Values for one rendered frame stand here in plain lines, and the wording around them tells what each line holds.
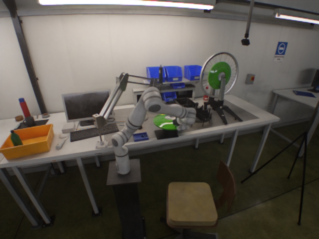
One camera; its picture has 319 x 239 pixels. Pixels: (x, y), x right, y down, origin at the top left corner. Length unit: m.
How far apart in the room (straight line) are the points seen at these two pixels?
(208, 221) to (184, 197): 0.24
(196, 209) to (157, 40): 1.86
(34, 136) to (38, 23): 1.18
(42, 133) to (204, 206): 1.57
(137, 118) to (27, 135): 1.26
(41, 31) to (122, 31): 0.86
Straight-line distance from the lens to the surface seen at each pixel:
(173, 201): 1.37
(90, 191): 1.85
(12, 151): 1.65
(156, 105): 0.75
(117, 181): 1.22
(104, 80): 2.17
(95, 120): 1.33
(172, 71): 2.28
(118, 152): 1.11
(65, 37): 2.16
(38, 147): 1.58
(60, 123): 2.03
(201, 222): 1.33
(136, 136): 1.51
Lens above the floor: 1.74
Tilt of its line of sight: 27 degrees down
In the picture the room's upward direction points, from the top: straight up
